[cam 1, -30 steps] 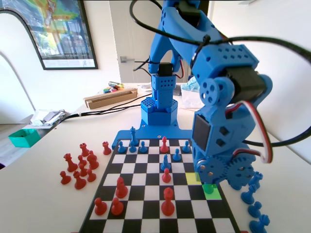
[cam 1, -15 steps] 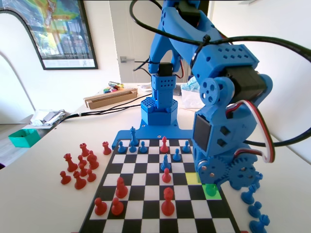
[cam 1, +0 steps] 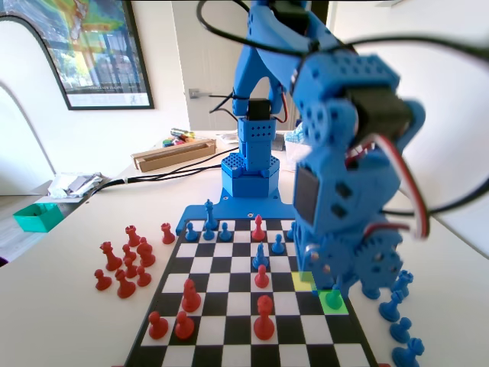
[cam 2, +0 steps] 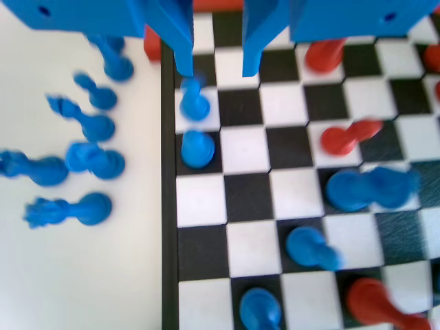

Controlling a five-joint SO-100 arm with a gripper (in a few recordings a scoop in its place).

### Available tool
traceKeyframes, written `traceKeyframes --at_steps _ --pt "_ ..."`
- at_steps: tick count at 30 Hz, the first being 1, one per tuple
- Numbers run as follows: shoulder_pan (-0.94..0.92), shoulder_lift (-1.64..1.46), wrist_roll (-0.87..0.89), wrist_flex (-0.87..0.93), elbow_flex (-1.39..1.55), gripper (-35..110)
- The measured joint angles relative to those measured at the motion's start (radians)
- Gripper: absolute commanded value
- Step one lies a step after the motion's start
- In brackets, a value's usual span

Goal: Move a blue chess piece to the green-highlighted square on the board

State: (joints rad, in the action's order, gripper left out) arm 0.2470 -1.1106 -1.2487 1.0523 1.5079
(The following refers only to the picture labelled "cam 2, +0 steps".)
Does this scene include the blue chess queen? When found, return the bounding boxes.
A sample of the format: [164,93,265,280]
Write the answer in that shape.
[22,192,113,230]

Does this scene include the red pawn front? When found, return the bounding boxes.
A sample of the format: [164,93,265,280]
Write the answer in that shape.
[421,43,440,72]

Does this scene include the blue chess pawn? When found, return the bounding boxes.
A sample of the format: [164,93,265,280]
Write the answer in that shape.
[179,74,211,122]
[285,225,344,272]
[239,287,286,330]
[180,130,216,169]
[72,71,118,111]

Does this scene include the red pawn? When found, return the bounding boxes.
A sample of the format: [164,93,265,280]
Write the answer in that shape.
[320,118,384,155]
[421,43,440,72]

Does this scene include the blue chess bishop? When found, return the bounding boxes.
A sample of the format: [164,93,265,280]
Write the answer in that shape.
[324,166,422,212]
[45,93,116,142]

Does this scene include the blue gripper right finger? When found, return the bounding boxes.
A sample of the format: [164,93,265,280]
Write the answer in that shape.
[242,0,293,78]

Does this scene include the blue chess rook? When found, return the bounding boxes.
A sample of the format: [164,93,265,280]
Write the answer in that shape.
[0,148,69,188]
[85,32,135,83]

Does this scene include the blue chess knight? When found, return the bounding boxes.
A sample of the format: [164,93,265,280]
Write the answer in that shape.
[65,141,127,180]

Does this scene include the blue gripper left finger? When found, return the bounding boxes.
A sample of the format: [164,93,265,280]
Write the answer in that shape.
[146,0,194,77]

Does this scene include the red piece back row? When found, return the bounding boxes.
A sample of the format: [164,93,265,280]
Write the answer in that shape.
[345,277,436,330]

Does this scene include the red chess king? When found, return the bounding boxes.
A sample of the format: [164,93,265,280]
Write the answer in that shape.
[304,37,348,74]

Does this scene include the black and white chessboard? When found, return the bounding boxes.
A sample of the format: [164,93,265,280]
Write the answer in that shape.
[159,10,440,330]

